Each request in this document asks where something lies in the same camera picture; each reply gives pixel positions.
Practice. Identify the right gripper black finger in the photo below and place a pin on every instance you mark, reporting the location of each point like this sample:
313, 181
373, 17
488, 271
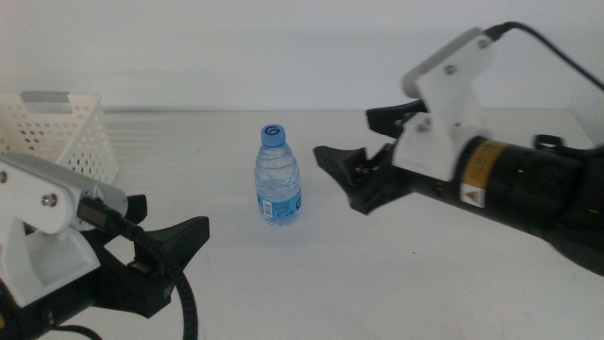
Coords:
389, 118
342, 163

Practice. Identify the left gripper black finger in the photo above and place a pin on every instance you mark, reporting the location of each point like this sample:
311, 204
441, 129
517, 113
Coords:
136, 208
184, 238

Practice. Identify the clear water bottle blue cap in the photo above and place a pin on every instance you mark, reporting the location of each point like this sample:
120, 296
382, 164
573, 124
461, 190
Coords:
277, 179

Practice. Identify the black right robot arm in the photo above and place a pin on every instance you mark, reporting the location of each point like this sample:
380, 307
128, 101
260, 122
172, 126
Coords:
519, 189

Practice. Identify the white perforated plastic basket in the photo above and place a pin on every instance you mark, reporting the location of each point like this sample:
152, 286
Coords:
80, 137

